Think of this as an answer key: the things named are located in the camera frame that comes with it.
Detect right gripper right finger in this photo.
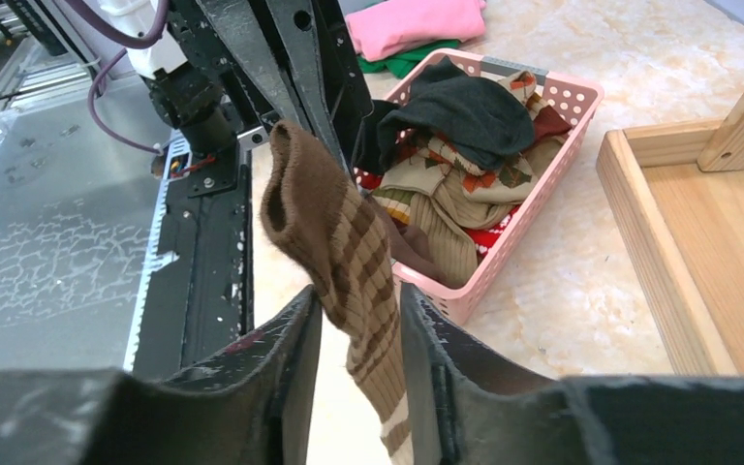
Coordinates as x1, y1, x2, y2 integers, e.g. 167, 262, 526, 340
400, 284, 744, 464

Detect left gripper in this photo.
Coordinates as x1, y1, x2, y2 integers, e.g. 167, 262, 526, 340
168, 0, 373, 173

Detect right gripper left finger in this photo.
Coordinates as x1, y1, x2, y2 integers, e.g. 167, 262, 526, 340
0, 287, 322, 464

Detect brown tan striped sock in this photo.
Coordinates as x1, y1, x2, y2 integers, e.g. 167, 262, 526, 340
261, 120, 415, 464

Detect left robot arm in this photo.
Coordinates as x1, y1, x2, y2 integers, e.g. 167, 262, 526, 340
10, 1, 372, 173

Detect striped socks in basket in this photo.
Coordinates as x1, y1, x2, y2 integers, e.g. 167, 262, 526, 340
371, 72, 572, 289

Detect pink folded cloth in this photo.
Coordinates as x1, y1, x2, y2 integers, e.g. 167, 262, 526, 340
345, 0, 486, 61

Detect green cloth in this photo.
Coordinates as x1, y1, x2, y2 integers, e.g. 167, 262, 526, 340
357, 40, 461, 78

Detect black sock in basket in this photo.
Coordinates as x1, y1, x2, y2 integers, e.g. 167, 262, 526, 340
353, 57, 535, 175

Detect pink plastic basket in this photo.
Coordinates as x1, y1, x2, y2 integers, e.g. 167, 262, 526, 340
356, 48, 604, 325

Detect wooden rack stand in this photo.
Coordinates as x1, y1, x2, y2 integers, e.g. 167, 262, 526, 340
596, 92, 744, 376

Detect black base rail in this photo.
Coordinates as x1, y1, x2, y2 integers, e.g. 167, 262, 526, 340
123, 126, 267, 379

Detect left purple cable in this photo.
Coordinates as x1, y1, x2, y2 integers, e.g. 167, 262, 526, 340
63, 0, 171, 155

